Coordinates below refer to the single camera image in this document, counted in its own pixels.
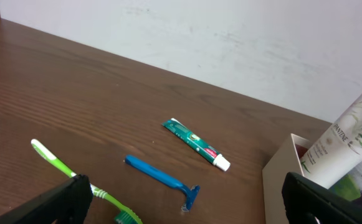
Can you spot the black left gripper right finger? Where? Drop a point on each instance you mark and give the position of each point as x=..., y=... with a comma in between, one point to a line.
x=307, y=202

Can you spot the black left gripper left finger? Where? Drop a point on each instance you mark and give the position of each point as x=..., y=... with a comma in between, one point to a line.
x=67, y=203

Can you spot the green Dettol soap box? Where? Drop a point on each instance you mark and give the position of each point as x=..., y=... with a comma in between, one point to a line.
x=346, y=188

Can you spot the white Pantene tube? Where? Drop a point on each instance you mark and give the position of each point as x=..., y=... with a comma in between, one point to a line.
x=337, y=150

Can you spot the white box with maroon interior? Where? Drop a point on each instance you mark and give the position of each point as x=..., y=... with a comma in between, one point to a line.
x=286, y=159

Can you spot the green white toothbrush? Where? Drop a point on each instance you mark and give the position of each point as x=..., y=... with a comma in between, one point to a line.
x=126, y=215

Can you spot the green toothpaste tube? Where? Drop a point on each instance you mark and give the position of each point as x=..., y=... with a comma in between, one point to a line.
x=197, y=144

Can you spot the blue disposable razor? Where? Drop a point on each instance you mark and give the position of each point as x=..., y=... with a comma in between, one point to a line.
x=190, y=193

